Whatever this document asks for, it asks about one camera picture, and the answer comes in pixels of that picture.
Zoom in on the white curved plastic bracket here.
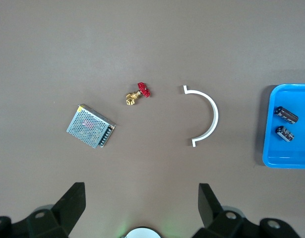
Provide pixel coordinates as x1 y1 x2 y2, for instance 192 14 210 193
179 85 219 148

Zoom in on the blue plastic tray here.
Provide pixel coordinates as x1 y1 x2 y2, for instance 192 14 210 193
262 83 305 170

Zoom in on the brass valve red handwheel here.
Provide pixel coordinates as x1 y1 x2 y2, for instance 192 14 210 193
125 82 152 106

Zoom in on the long dark brown capacitor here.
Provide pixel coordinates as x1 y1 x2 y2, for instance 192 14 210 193
273 106 300 124

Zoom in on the metal mesh power supply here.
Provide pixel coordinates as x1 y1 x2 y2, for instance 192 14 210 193
66 103 117 149

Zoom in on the short dark brown capacitor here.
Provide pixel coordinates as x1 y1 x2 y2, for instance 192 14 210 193
275 125 295 143

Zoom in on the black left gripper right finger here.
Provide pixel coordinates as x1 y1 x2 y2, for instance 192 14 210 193
198 182 302 238

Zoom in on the brown table mat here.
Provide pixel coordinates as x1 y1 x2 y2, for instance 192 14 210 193
0 0 305 238

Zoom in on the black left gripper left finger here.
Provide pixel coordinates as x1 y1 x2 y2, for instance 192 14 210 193
0 182 86 238

